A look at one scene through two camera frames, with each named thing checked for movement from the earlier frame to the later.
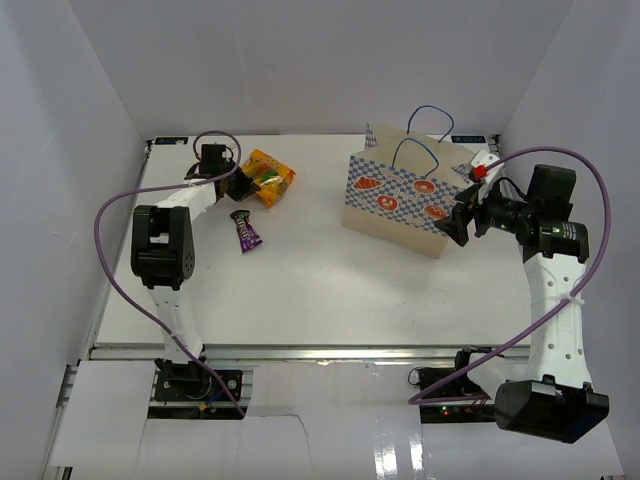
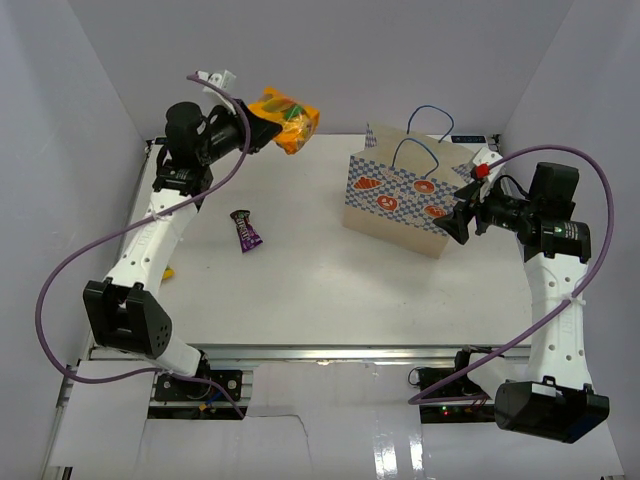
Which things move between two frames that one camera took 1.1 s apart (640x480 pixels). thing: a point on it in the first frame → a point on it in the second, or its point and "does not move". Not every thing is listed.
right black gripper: x=456 y=224 does not move
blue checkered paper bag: x=403 y=183 does not move
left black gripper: x=245 y=188 → x=261 y=131
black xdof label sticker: x=468 y=139 does not move
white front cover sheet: x=303 y=421 does not move
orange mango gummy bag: x=271 y=175 → x=299 y=122
